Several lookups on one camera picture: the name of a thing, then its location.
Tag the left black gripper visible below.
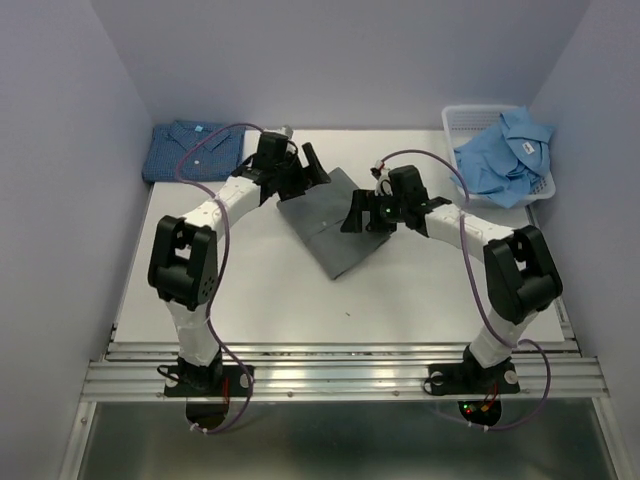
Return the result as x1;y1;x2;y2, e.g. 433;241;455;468
275;143;331;201

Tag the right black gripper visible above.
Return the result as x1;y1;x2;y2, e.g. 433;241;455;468
339;188;407;232

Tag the grey long sleeve shirt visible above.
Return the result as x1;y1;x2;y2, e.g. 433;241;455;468
277;168;390;280

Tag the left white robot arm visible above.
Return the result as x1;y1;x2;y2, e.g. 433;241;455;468
148;131;331;398

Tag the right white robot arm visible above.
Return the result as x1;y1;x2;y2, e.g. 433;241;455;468
340;166;563;396

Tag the folded blue checkered shirt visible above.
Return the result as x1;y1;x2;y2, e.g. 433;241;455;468
141;120;246;184

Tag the white plastic basket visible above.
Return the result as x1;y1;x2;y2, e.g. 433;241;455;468
441;103;558;211

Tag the light blue shirt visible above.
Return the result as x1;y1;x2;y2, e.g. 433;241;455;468
450;105;557;210

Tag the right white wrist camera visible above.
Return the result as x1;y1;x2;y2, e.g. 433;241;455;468
371;163;393;196

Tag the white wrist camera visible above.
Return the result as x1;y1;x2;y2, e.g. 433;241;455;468
275;125;294;139
371;163;393;196

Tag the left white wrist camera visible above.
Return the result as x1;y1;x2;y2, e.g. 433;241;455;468
275;125;294;139

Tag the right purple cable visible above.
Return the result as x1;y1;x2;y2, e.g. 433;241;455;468
370;149;554;434

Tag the aluminium mounting rail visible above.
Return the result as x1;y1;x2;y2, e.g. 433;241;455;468
79;199;612;401

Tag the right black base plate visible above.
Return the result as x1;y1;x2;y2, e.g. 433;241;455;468
423;361;521;397

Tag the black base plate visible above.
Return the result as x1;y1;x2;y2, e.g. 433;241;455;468
157;364;249;399
423;361;521;397

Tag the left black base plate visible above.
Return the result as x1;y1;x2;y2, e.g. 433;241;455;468
157;364;249;399

